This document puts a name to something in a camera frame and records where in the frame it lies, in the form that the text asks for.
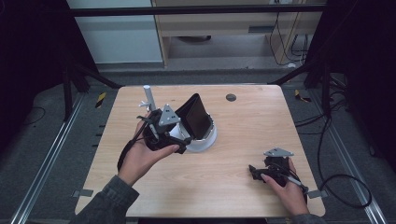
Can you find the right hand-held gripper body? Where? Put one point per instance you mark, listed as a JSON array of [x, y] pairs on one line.
[[277, 166]]

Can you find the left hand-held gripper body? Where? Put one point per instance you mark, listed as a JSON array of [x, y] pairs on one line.
[[158, 133]]

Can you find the black wallet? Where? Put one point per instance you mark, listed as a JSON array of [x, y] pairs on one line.
[[196, 118]]

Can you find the person's left hand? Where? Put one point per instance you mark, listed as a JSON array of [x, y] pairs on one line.
[[138, 161]]

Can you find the person's right hand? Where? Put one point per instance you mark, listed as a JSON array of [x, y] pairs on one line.
[[292, 197]]

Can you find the white tree-shaped stand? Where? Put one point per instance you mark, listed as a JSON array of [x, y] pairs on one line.
[[205, 143]]

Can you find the grey tape strip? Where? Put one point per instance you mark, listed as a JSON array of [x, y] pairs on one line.
[[317, 193], [82, 193]]

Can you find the grey round table grommet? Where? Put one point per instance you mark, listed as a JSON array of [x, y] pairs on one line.
[[231, 97]]

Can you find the yellow and black tape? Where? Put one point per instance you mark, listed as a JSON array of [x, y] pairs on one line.
[[301, 97], [100, 100]]

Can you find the black metal stand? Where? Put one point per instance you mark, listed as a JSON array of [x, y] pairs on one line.
[[67, 90], [325, 90]]

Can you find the white cabinet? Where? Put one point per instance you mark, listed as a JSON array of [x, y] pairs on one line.
[[118, 40]]

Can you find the light wooden desk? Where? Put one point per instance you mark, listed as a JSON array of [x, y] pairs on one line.
[[218, 23]]

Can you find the aluminium floor rail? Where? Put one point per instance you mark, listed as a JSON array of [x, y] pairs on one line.
[[46, 161], [348, 155]]

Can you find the black horizontal frame bar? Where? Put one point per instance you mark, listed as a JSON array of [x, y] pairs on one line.
[[186, 10]]

